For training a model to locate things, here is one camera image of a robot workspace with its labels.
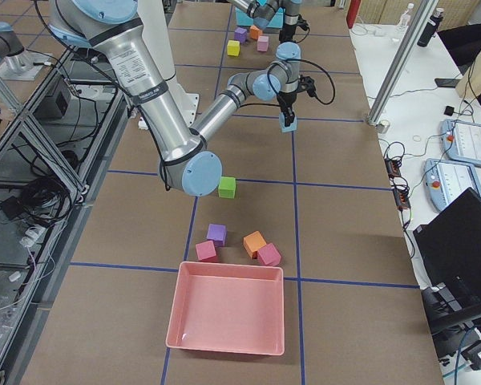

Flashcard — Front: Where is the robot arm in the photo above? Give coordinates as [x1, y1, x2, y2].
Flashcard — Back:
[49, 1, 301, 197]
[229, 0, 310, 43]

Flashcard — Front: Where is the purple block left side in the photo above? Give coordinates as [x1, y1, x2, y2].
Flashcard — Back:
[234, 27, 248, 44]

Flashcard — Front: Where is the magenta block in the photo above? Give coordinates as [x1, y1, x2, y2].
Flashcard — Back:
[195, 241, 218, 263]
[257, 243, 282, 266]

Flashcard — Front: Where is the orange block right side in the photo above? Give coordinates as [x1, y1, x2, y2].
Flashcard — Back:
[243, 231, 267, 259]

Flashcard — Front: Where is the magenta block right side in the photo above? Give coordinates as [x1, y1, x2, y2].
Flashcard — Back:
[257, 243, 282, 266]

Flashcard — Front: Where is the far teach pendant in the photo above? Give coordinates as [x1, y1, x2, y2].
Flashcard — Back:
[440, 119, 481, 168]

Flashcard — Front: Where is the near teach pendant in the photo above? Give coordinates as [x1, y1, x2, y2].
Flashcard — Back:
[424, 158, 481, 212]

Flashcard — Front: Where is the black water bottle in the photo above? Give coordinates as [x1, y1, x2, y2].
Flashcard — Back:
[417, 7, 445, 47]

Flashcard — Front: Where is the purple block right side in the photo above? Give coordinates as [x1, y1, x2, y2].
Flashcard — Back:
[206, 224, 227, 247]

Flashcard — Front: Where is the light blue block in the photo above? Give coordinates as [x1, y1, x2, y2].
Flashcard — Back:
[279, 113, 297, 132]

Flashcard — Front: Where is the aluminium frame post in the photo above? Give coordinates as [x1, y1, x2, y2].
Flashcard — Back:
[366, 0, 438, 126]

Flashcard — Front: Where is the teach pendant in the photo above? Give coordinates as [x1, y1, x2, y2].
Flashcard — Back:
[424, 158, 481, 212]
[440, 119, 481, 168]

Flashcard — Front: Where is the yellow foam block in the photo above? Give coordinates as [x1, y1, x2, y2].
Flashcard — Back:
[226, 40, 241, 57]

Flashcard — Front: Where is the pink plastic tray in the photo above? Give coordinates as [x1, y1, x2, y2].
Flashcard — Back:
[166, 261, 285, 356]

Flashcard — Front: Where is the black laptop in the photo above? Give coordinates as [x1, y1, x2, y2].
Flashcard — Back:
[412, 186, 481, 300]

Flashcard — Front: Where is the green foam block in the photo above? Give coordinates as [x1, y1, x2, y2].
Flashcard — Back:
[217, 176, 236, 199]

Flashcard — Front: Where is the cyan plastic bin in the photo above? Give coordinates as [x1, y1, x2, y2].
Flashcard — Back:
[234, 8, 285, 30]

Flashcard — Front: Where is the purple block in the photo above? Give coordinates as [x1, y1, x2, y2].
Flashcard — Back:
[206, 224, 227, 247]
[234, 27, 248, 44]

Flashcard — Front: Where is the orange block left side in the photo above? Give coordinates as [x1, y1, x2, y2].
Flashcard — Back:
[249, 25, 263, 41]

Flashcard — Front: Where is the light pink foam block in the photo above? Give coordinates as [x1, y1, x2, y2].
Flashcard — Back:
[257, 35, 269, 52]

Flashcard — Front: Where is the orange block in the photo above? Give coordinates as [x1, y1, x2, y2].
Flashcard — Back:
[243, 231, 267, 259]
[249, 25, 263, 41]

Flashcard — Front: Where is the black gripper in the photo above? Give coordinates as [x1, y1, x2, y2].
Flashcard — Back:
[279, 24, 309, 43]
[277, 91, 297, 125]

